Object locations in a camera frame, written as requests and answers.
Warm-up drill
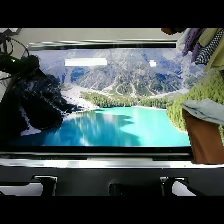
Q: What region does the grey garment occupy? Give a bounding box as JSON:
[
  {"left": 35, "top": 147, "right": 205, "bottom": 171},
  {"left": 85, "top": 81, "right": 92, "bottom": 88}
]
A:
[{"left": 180, "top": 98, "right": 224, "bottom": 127}]

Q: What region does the purple garment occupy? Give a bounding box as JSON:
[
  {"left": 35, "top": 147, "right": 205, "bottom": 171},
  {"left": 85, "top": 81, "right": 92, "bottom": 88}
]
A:
[{"left": 181, "top": 27, "right": 206, "bottom": 63}]

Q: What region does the olive garment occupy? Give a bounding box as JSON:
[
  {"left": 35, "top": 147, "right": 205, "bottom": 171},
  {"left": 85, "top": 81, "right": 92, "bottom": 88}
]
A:
[{"left": 199, "top": 27, "right": 224, "bottom": 72}]

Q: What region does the silver frame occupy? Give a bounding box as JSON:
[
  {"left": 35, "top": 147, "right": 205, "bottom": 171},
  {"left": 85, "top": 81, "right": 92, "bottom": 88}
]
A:
[{"left": 0, "top": 155, "right": 224, "bottom": 197}]

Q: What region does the black cable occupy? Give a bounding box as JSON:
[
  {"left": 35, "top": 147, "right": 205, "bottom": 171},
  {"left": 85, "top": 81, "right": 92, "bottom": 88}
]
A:
[{"left": 0, "top": 30, "right": 31, "bottom": 60}]

